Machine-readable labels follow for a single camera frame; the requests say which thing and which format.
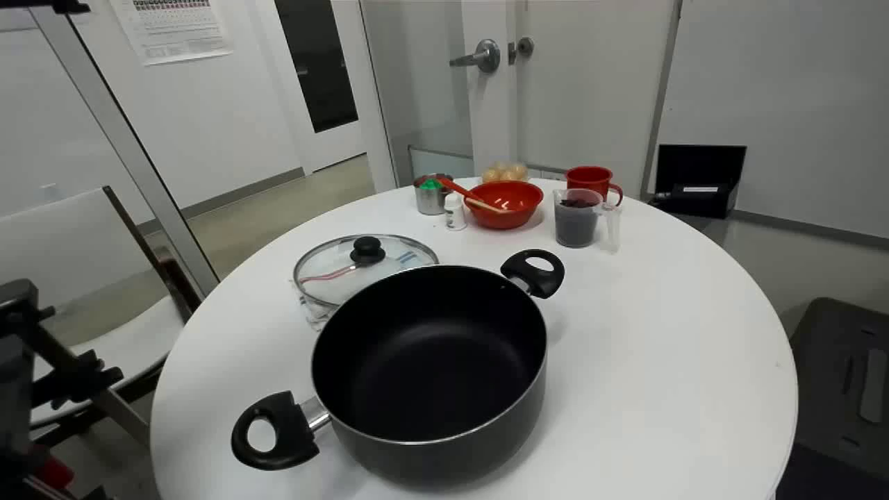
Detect glass lid with black knob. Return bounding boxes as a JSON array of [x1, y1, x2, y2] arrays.
[[291, 231, 442, 314]]

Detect black cooking pot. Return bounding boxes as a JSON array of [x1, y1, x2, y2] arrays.
[[228, 247, 567, 485]]

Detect small white bottle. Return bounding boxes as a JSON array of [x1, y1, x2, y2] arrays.
[[442, 192, 467, 233]]

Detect small steel cup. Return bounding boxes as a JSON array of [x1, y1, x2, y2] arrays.
[[412, 174, 455, 219]]

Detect wooden spoon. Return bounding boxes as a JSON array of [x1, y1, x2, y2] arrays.
[[462, 192, 512, 217]]

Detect red plastic bowl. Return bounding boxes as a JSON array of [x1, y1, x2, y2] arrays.
[[459, 179, 546, 233]]

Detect clear measuring cup dark contents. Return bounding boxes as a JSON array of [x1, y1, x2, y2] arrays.
[[553, 187, 625, 254]]

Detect white cloth with red stripes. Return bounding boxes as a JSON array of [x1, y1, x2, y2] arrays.
[[293, 293, 349, 328]]

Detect red mug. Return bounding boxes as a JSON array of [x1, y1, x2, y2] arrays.
[[563, 164, 625, 211]]

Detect silver door lock knob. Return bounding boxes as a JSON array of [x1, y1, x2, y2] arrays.
[[505, 36, 535, 68]]

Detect dark door window panel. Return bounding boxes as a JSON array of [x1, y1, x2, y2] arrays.
[[273, 0, 360, 136]]

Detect black open case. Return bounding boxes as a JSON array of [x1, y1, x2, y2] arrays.
[[650, 142, 750, 224]]

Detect white paper poster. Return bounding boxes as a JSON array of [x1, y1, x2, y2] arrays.
[[109, 0, 234, 68]]

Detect dark grey storage bin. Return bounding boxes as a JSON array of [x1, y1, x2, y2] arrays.
[[775, 294, 889, 500]]

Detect black tripod stand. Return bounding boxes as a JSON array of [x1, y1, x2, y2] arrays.
[[0, 276, 127, 500]]

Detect silver door lever handle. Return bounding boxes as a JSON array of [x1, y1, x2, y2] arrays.
[[448, 36, 503, 79]]

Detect grey metal frame pole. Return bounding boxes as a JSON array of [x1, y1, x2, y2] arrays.
[[24, 0, 221, 301]]

